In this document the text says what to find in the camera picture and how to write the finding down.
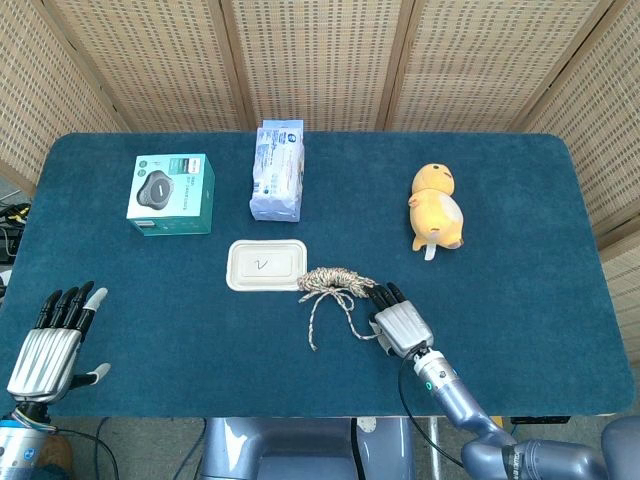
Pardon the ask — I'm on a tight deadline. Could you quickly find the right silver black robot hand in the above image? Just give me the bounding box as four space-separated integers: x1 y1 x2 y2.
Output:
367 282 435 360

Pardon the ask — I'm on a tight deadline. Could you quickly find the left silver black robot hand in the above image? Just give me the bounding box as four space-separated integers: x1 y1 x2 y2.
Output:
5 280 112 405

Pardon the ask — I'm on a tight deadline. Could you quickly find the beige braided rope bundle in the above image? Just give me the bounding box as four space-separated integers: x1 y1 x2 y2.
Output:
297 266 382 353

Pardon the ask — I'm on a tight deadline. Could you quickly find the yellow plush toy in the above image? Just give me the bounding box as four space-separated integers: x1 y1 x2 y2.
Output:
407 162 466 262

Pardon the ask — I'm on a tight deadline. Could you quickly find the white metal table leg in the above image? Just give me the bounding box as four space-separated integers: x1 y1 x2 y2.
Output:
427 417 445 480

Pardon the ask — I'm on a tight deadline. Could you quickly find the white rectangular lidded container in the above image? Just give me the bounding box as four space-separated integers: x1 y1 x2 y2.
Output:
225 238 309 293

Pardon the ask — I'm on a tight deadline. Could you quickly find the blue felt table mat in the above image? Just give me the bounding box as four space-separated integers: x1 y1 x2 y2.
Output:
0 131 636 419

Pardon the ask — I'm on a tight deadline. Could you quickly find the blue-grey robot torso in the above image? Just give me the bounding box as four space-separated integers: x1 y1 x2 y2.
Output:
197 417 416 480

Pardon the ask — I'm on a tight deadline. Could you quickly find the blue white tissue pack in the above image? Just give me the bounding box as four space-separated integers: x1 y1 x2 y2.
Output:
248 118 306 223

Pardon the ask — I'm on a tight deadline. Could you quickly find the teal white product box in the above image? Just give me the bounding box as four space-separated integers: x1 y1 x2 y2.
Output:
125 153 217 237

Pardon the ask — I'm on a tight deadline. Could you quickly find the woven bamboo screen panel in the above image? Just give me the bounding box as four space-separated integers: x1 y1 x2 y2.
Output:
597 239 640 366
39 0 254 134
382 0 619 134
0 0 129 199
219 0 416 132
517 0 640 251

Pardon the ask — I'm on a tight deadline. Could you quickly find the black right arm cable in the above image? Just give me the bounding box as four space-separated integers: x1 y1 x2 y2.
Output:
397 355 467 470

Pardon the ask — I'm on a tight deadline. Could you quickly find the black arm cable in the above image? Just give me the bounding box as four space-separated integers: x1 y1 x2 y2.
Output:
47 425 121 480
397 355 467 470

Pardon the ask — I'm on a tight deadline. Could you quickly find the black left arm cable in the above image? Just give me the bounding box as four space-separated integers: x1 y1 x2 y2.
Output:
47 425 121 480

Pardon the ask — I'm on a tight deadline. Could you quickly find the black yellow cable clutter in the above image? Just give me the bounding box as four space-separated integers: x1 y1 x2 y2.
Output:
0 198 32 266

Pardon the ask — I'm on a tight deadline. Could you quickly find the blue floor cable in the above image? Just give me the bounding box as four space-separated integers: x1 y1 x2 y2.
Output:
188 417 208 464

